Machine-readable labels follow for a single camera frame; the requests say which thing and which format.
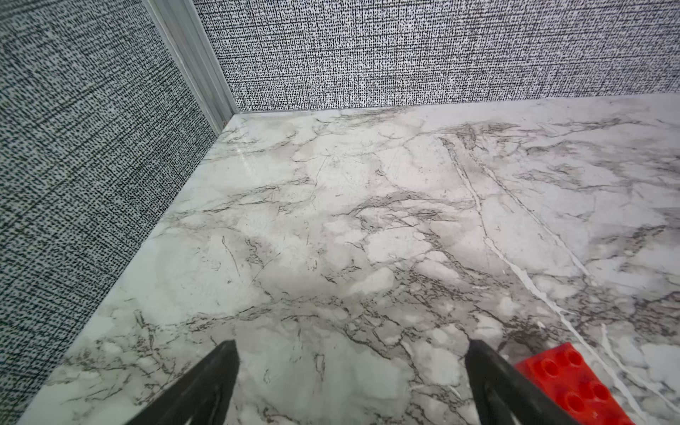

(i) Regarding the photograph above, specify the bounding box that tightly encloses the aluminium frame corner post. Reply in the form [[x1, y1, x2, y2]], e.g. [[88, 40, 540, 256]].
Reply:
[[143, 0, 239, 136]]

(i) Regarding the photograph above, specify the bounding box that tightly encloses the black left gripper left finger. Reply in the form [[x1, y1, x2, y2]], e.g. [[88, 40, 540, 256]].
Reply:
[[127, 340, 240, 425]]

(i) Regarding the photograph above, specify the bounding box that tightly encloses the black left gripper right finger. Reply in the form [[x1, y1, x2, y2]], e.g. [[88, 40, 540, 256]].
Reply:
[[465, 339, 577, 425]]

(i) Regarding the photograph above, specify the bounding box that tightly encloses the red lego brick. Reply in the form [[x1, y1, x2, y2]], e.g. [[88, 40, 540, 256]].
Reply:
[[515, 343, 633, 425]]

